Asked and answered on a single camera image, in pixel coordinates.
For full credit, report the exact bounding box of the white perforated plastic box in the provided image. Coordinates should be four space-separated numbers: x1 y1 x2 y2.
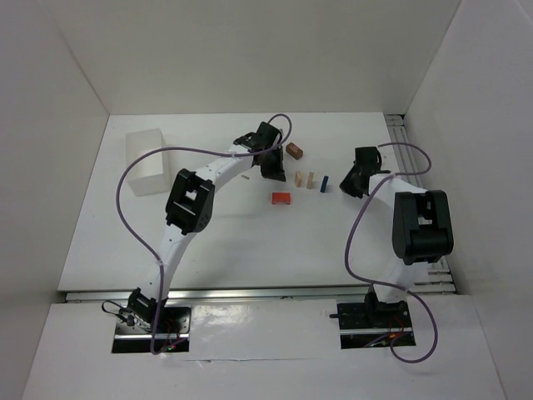
125 128 171 197

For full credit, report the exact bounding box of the red arch wood block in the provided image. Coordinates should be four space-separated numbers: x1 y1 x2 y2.
271 192 291 205

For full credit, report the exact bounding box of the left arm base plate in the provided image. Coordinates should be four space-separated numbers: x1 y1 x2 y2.
112 306 192 354

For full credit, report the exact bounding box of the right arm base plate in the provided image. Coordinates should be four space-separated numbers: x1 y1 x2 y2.
329 301 416 349

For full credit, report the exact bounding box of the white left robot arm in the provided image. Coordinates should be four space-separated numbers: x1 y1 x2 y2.
127 121 286 332

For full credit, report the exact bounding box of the brown balloon wood block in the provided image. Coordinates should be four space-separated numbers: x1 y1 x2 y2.
286 142 304 160

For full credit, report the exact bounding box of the blue wood block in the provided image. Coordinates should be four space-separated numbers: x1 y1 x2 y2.
320 175 329 193

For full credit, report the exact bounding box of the aluminium rail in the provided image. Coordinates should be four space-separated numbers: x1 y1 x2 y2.
385 114 455 293
64 284 455 303

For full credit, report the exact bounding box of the aluminium rail right side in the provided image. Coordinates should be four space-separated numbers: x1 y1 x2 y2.
385 114 455 293

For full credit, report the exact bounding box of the natural long wood block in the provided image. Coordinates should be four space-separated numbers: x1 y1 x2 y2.
306 172 314 189

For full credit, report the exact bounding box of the aluminium rail front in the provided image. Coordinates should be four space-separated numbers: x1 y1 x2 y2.
64 284 455 303

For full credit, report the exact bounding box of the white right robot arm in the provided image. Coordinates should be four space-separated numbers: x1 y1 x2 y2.
340 146 454 314

